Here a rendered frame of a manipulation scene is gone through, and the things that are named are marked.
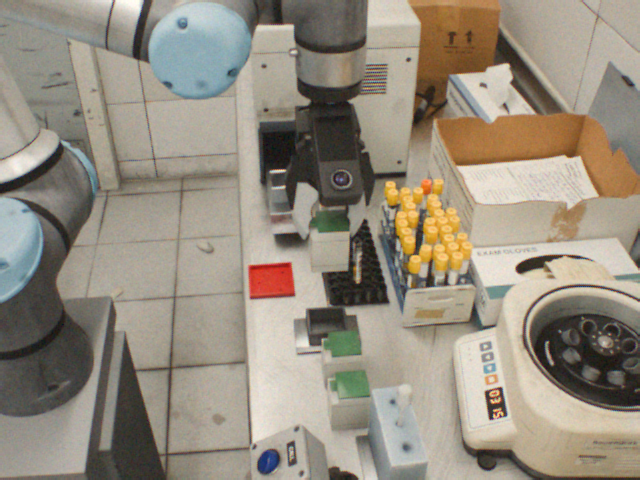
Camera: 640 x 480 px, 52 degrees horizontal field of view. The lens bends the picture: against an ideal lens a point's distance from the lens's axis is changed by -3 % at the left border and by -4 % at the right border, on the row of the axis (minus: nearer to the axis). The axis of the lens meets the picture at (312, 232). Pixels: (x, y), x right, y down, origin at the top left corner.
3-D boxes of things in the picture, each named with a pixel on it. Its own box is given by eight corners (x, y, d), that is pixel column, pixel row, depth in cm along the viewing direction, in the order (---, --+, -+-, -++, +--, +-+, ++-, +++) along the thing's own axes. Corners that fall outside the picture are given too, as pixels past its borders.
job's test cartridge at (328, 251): (308, 251, 88) (308, 213, 84) (345, 249, 88) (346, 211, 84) (311, 273, 85) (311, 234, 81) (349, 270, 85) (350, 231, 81)
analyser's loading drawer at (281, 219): (264, 163, 125) (263, 139, 122) (300, 161, 126) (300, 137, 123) (271, 234, 110) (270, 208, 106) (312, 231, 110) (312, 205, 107)
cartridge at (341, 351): (321, 365, 92) (321, 332, 87) (355, 362, 92) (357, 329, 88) (324, 389, 88) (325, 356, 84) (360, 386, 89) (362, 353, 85)
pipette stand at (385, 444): (354, 440, 82) (358, 391, 76) (410, 433, 83) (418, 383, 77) (370, 514, 75) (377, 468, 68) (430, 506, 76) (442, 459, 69)
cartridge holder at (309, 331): (293, 325, 97) (293, 307, 95) (355, 320, 98) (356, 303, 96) (296, 353, 93) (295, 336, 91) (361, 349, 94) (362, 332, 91)
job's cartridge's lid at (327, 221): (308, 214, 84) (308, 210, 83) (346, 212, 84) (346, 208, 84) (311, 234, 81) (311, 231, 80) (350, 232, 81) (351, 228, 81)
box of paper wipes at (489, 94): (445, 99, 148) (452, 46, 140) (494, 95, 150) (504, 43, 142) (483, 153, 132) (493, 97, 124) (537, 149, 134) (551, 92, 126)
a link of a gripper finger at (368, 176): (378, 196, 82) (366, 136, 76) (380, 204, 81) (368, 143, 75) (339, 205, 82) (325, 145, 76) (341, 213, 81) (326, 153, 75)
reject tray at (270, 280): (248, 268, 106) (247, 264, 106) (291, 265, 107) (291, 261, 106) (249, 299, 101) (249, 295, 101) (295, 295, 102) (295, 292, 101)
